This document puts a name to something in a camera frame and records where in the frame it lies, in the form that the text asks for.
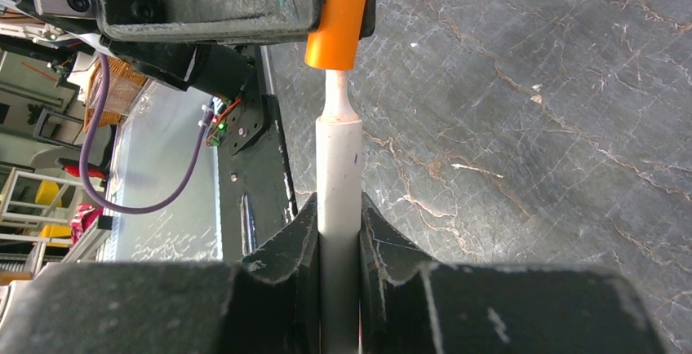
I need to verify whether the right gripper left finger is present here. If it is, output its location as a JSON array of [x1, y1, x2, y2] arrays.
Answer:
[[1, 197, 320, 353]]

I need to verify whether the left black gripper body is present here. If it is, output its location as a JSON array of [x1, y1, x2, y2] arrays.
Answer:
[[95, 0, 325, 44]]

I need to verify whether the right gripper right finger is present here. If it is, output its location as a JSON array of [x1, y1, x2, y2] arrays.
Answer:
[[359, 196, 664, 353]]

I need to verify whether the orange pen cap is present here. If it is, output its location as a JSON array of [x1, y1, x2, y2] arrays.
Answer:
[[304, 0, 366, 71]]

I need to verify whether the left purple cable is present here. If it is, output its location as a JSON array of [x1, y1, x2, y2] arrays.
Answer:
[[78, 51, 217, 216]]

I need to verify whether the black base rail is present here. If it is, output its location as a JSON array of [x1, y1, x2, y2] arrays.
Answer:
[[216, 46, 297, 262]]

